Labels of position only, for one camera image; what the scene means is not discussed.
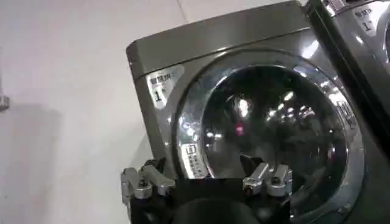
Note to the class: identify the grey dryer with numeral label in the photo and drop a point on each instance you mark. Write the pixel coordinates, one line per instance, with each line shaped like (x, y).
(213, 39)
(362, 33)

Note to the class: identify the small silver wall fixture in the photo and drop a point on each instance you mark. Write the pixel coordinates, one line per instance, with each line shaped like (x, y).
(3, 103)

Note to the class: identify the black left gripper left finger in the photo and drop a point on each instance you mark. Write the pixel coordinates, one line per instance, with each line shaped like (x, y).
(143, 179)

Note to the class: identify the round glass dryer door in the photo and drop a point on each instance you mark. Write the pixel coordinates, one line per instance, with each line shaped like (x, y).
(274, 128)

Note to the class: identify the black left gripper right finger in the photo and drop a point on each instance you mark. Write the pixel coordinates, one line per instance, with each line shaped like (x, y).
(268, 179)

